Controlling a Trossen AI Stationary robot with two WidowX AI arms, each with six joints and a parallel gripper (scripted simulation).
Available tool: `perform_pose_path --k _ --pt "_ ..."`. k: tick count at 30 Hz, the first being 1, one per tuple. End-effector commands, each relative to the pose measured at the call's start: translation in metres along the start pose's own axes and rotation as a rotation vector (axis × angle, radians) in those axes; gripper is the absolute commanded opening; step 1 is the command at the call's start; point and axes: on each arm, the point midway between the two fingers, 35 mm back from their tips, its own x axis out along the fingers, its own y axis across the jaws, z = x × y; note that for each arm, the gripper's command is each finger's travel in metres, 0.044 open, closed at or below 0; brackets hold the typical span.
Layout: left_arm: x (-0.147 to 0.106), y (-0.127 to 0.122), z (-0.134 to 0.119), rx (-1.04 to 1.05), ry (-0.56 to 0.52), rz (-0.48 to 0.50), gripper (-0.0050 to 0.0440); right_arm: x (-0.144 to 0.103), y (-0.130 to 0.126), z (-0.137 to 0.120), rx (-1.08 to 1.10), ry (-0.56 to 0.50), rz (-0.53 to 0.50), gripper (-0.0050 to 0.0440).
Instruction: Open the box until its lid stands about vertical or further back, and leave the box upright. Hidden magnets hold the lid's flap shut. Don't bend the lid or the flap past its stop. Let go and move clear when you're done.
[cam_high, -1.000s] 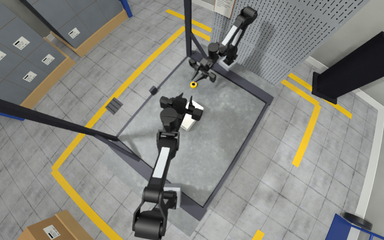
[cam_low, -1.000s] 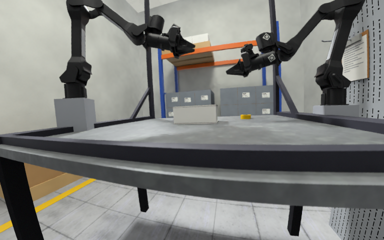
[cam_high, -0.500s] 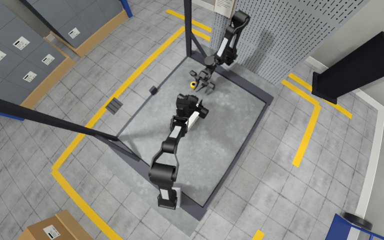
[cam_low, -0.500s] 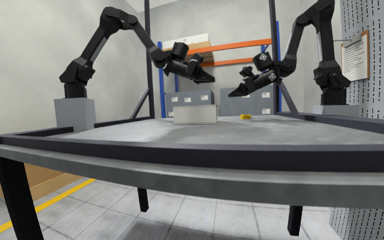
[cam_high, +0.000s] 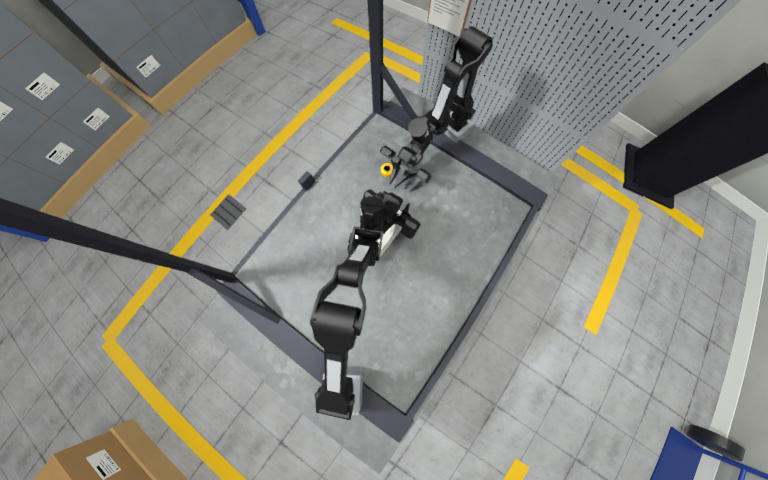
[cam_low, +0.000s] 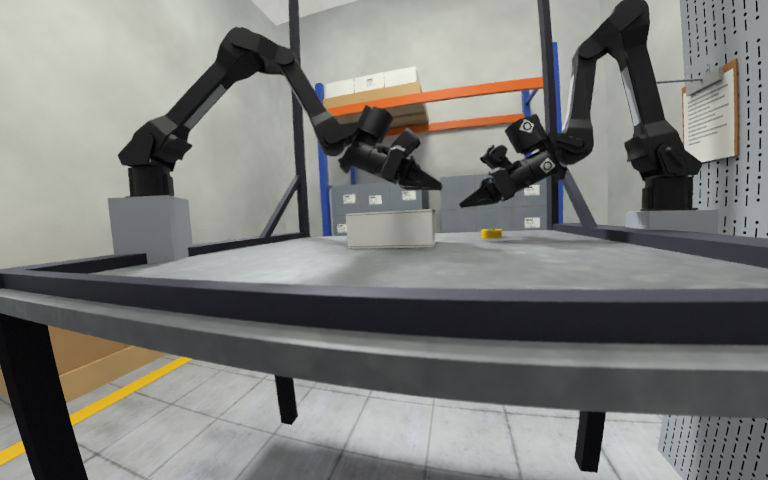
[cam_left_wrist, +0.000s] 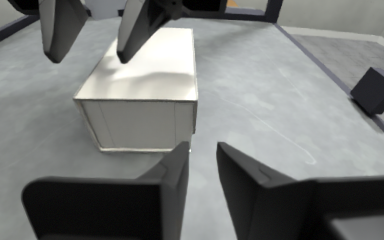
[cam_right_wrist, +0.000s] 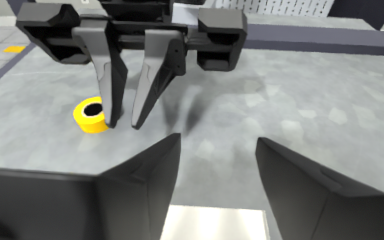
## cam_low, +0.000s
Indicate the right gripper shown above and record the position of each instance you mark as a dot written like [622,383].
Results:
[410,176]

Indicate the brown clipboard with paper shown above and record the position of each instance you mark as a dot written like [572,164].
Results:
[710,79]

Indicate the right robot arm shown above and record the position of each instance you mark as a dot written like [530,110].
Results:
[164,139]

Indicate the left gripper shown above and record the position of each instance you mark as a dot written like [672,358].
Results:
[488,193]

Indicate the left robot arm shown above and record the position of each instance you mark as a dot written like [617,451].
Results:
[658,145]

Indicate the grey metal pegboard hook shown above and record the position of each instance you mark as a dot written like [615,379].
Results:
[707,70]

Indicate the white sheet of paper with printed lines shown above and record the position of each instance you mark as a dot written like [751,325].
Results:
[709,120]

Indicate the yellow roll of tape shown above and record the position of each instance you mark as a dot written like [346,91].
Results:
[492,233]

